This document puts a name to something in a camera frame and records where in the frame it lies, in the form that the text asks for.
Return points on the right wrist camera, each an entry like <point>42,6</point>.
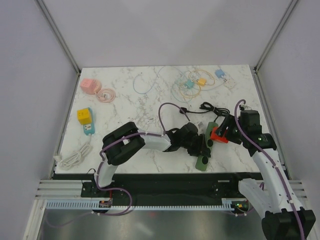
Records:
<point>249,118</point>

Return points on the teal charger plug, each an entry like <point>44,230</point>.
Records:
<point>189,84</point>

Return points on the white adapter plug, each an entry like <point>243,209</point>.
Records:
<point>229,83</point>

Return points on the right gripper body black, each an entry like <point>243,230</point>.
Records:
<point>233,133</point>

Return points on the teal power strip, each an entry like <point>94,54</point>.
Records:
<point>89,129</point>

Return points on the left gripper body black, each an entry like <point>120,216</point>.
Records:
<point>191,145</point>

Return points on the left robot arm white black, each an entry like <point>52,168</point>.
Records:
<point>123,143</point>

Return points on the yellow charger plug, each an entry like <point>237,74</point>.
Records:
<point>201,82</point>

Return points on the red cube power socket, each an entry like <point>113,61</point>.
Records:
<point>218,138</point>

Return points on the yellow cube power socket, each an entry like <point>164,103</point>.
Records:
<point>84,116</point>

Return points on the green power strip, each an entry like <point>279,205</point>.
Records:
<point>202,161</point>

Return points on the pink cube power socket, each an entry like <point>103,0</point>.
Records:
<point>90,86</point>

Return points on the blue charger plug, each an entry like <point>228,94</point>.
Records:
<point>220,73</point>

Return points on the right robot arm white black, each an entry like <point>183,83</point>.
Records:
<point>283,216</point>

